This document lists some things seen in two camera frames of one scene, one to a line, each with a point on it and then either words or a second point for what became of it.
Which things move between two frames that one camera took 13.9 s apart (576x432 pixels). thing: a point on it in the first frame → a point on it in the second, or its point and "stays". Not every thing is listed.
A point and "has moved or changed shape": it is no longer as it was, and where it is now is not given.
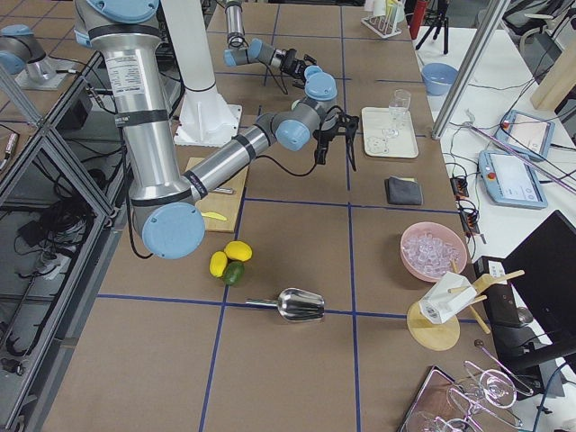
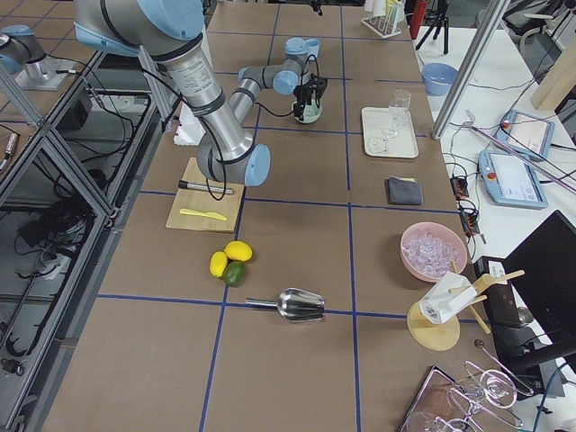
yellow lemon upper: (218, 263) stays
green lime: (234, 273) stays
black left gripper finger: (310, 58) → (316, 6)
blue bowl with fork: (438, 78) stays
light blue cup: (314, 75) has moved or changed shape
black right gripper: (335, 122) → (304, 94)
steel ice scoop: (294, 305) stays
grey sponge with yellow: (403, 191) stays
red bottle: (418, 14) stays
